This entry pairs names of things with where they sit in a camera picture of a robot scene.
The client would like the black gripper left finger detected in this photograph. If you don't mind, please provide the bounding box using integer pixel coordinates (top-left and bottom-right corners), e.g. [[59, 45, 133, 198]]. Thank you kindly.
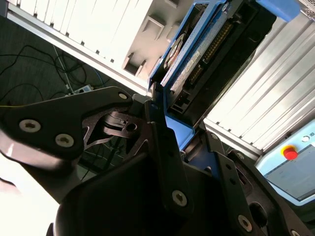
[[0, 83, 196, 219]]

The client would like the hard disk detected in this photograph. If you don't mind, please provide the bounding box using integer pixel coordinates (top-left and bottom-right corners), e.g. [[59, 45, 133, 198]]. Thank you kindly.
[[147, 0, 301, 170]]

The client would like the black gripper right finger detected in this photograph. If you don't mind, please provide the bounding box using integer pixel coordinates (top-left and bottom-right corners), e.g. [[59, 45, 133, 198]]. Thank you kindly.
[[203, 130, 315, 236]]

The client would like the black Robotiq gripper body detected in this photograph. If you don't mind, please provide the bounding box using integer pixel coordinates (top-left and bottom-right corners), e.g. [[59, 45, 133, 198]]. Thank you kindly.
[[48, 152, 249, 236]]

